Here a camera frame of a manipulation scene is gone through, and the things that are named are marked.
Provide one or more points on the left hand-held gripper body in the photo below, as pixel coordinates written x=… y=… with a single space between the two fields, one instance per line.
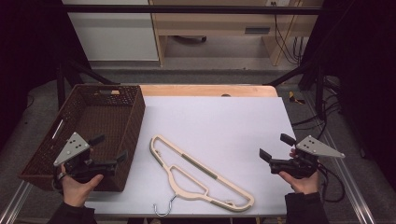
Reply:
x=73 y=149

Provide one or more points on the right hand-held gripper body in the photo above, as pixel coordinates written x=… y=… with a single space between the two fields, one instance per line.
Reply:
x=299 y=166

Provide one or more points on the brown woven basket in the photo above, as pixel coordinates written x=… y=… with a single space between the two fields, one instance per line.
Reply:
x=102 y=118

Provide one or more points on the beige plastic clothes hanger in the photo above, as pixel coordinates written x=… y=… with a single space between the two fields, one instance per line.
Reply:
x=199 y=168

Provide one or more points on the person's right hand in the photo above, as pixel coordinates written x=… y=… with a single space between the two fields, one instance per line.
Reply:
x=303 y=186

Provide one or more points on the person's left hand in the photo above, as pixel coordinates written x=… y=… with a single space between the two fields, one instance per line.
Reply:
x=77 y=191

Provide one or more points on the yellow and black tool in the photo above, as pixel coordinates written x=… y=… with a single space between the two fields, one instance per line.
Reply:
x=294 y=98

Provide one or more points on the black curtain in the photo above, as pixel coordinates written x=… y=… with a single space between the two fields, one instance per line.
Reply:
x=28 y=62
x=364 y=77

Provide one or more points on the white cabinet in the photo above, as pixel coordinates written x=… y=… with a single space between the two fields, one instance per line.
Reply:
x=115 y=34

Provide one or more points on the light wooden desk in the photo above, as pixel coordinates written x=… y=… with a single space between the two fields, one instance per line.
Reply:
x=211 y=23

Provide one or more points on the aluminium rail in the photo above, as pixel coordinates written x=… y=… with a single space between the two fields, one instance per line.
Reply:
x=14 y=203
x=348 y=180

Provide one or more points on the black metal frame leg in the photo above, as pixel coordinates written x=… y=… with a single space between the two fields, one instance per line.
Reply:
x=61 y=87
x=320 y=90

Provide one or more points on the black horizontal frame bar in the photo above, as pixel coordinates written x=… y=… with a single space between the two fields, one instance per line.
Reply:
x=186 y=9

